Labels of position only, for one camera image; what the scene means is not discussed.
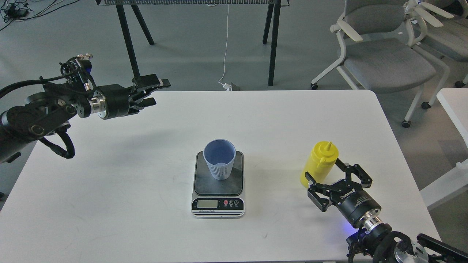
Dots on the white side table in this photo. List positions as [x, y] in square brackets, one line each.
[453, 182]

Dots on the grey office chair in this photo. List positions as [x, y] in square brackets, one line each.
[385, 65]
[443, 31]

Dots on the digital kitchen scale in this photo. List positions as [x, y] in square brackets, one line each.
[212, 198]

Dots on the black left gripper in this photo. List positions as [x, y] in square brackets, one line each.
[112, 101]

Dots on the blue ribbed plastic cup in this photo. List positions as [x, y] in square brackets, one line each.
[219, 156]

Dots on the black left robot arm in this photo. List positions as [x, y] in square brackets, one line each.
[45, 115]

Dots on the white power plug adapter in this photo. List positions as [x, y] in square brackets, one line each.
[230, 87]

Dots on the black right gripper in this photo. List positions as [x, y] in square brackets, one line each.
[349, 197]

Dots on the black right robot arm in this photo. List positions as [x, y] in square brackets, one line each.
[373, 237]

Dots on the yellow squeeze bottle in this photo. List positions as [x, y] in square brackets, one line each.
[321, 160]

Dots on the black trestle table background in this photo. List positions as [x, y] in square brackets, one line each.
[271, 24]

